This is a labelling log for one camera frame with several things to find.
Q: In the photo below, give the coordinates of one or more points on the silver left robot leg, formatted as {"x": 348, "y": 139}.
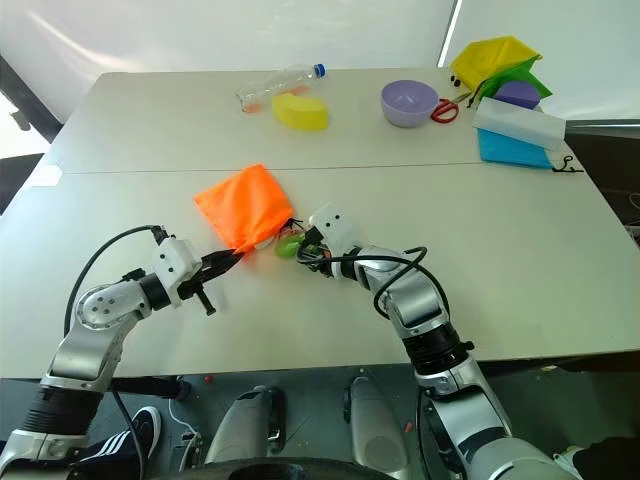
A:
{"x": 245, "y": 425}

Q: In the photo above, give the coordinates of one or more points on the silver right robot leg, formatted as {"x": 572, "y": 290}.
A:
{"x": 375, "y": 430}

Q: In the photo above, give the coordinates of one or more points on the clear bottle with blue cap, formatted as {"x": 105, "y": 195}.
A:
{"x": 277, "y": 85}

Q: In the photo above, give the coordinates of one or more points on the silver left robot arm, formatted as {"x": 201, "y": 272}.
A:
{"x": 95, "y": 325}

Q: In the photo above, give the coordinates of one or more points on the dark rounded robot waist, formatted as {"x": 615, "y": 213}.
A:
{"x": 280, "y": 471}

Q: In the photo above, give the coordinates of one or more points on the purple plastic bowl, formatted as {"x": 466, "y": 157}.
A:
{"x": 409, "y": 107}

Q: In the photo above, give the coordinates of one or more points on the silver robot leg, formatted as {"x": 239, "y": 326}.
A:
{"x": 245, "y": 425}
{"x": 375, "y": 430}

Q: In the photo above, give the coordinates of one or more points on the translucent white plastic box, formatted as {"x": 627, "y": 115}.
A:
{"x": 520, "y": 125}

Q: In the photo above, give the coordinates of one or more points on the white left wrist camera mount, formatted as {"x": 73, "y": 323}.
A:
{"x": 172, "y": 260}

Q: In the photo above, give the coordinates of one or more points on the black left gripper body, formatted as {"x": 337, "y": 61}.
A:
{"x": 192, "y": 286}

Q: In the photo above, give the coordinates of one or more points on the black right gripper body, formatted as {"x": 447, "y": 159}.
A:
{"x": 320, "y": 252}

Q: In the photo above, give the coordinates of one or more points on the green round object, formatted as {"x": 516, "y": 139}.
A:
{"x": 287, "y": 247}

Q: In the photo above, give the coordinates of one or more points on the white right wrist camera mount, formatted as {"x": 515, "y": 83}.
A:
{"x": 334, "y": 225}

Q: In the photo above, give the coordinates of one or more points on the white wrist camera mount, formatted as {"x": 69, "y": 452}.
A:
{"x": 334, "y": 225}
{"x": 172, "y": 260}

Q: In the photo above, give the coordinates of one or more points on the purple half-round block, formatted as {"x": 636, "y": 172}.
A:
{"x": 517, "y": 95}

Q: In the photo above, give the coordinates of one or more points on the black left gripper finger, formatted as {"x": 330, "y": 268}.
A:
{"x": 222, "y": 269}
{"x": 225, "y": 256}

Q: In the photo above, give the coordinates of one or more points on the yellow half-round block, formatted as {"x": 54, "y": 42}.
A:
{"x": 300, "y": 112}

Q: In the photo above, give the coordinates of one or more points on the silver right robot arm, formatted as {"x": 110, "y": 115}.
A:
{"x": 425, "y": 310}

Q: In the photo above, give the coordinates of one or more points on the black shoe with white stripes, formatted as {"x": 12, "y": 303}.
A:
{"x": 120, "y": 445}

